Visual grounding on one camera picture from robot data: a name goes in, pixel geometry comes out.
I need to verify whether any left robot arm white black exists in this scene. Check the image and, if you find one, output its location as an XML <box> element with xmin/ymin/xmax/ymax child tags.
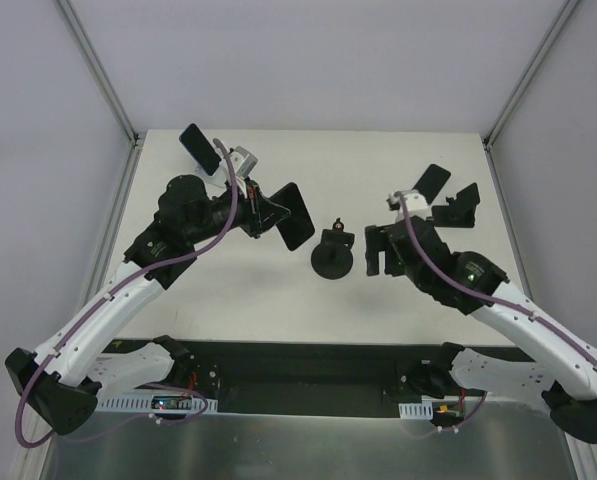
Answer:
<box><xmin>5</xmin><ymin>175</ymin><xmax>303</xmax><ymax>448</ymax></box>

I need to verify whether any black phone blue edge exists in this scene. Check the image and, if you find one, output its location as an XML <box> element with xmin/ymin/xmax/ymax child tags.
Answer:
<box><xmin>179</xmin><ymin>123</ymin><xmax>221</xmax><ymax>176</ymax></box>

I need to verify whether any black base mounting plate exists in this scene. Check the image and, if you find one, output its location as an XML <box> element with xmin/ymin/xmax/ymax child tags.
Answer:
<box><xmin>127</xmin><ymin>339</ymin><xmax>489</xmax><ymax>419</ymax></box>

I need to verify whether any left aluminium frame post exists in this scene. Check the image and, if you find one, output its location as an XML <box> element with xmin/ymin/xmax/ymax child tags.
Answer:
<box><xmin>53</xmin><ymin>0</ymin><xmax>140</xmax><ymax>147</ymax></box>

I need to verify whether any right aluminium frame post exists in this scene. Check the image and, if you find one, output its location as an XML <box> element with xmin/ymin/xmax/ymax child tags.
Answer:
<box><xmin>483</xmin><ymin>0</ymin><xmax>585</xmax><ymax>152</ymax></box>

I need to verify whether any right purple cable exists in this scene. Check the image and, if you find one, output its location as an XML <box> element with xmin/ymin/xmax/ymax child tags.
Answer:
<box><xmin>396</xmin><ymin>193</ymin><xmax>597</xmax><ymax>440</ymax></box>

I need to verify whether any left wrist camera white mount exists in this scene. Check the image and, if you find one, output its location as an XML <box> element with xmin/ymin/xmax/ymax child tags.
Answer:
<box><xmin>218</xmin><ymin>146</ymin><xmax>258</xmax><ymax>190</ymax></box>

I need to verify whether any black folding phone stand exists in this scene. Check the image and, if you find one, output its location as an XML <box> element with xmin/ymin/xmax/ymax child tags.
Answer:
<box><xmin>432</xmin><ymin>182</ymin><xmax>481</xmax><ymax>229</ymax></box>

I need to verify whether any purple cable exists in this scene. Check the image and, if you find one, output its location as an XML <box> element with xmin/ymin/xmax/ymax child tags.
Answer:
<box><xmin>15</xmin><ymin>137</ymin><xmax>239</xmax><ymax>447</ymax></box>
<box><xmin>396</xmin><ymin>193</ymin><xmax>597</xmax><ymax>440</ymax></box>

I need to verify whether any left white cable duct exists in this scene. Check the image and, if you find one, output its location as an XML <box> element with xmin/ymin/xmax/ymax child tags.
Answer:
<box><xmin>96</xmin><ymin>392</ymin><xmax>218</xmax><ymax>415</ymax></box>

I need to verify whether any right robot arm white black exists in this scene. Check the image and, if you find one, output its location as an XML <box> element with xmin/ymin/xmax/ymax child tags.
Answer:
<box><xmin>364</xmin><ymin>218</ymin><xmax>597</xmax><ymax>444</ymax></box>

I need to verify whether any white folding phone stand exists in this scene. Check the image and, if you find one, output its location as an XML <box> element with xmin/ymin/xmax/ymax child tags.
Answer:
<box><xmin>192</xmin><ymin>163</ymin><xmax>208</xmax><ymax>177</ymax></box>

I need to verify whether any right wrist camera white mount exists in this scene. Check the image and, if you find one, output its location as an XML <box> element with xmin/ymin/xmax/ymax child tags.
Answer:
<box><xmin>387</xmin><ymin>190</ymin><xmax>432</xmax><ymax>222</ymax></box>

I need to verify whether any black phone teal edge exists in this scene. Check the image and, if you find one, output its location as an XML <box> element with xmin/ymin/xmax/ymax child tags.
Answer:
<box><xmin>413</xmin><ymin>164</ymin><xmax>451</xmax><ymax>205</ymax></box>

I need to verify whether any right white cable duct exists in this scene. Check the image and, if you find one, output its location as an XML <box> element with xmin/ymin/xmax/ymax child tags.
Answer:
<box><xmin>398</xmin><ymin>400</ymin><xmax>434</xmax><ymax>421</ymax></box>

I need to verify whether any aluminium frame post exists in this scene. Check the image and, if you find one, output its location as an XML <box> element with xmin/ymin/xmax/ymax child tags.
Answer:
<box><xmin>53</xmin><ymin>0</ymin><xmax>140</xmax><ymax>147</ymax></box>
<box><xmin>483</xmin><ymin>0</ymin><xmax>585</xmax><ymax>152</ymax></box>

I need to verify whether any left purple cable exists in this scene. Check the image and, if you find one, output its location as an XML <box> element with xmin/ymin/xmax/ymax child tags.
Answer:
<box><xmin>15</xmin><ymin>137</ymin><xmax>239</xmax><ymax>447</ymax></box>

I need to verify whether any white cable duct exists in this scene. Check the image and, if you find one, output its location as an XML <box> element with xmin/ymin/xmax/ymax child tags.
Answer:
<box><xmin>398</xmin><ymin>400</ymin><xmax>434</xmax><ymax>421</ymax></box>
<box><xmin>96</xmin><ymin>392</ymin><xmax>218</xmax><ymax>415</ymax></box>

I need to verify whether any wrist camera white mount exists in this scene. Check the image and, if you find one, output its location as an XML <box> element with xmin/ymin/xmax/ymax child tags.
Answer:
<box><xmin>387</xmin><ymin>190</ymin><xmax>432</xmax><ymax>222</ymax></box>
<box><xmin>218</xmin><ymin>146</ymin><xmax>258</xmax><ymax>190</ymax></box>

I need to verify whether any black round base phone holder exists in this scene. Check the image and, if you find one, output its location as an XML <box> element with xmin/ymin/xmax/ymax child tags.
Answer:
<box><xmin>310</xmin><ymin>217</ymin><xmax>355</xmax><ymax>280</ymax></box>

